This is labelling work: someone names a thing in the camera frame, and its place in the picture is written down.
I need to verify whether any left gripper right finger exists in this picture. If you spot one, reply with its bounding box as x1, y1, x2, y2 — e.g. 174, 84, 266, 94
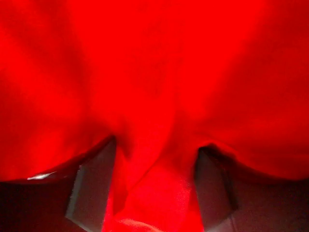
194, 145, 309, 232

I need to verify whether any red t shirt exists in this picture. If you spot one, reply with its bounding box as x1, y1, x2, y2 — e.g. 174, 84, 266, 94
0, 0, 309, 232

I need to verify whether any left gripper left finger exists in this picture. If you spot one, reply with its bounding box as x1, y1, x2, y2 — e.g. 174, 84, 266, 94
0, 137, 116, 232

